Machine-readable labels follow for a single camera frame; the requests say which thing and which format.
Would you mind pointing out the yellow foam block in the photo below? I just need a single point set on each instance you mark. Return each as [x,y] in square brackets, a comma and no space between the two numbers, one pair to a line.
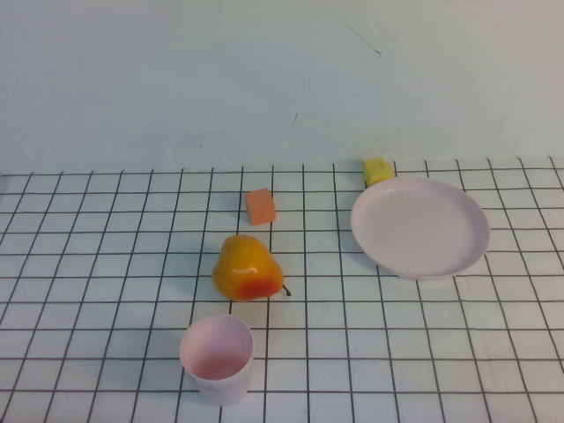
[376,169]

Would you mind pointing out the orange foam block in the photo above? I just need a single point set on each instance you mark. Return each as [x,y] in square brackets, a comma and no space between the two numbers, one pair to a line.
[261,207]

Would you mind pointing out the yellow orange toy pear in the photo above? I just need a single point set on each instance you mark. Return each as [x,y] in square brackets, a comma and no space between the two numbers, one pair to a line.
[244,269]

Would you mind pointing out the pink round plate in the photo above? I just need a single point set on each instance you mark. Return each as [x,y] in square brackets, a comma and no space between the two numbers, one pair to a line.
[418,229]

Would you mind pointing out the pink plastic cup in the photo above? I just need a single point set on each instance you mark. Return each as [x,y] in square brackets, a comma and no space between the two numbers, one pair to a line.
[216,352]

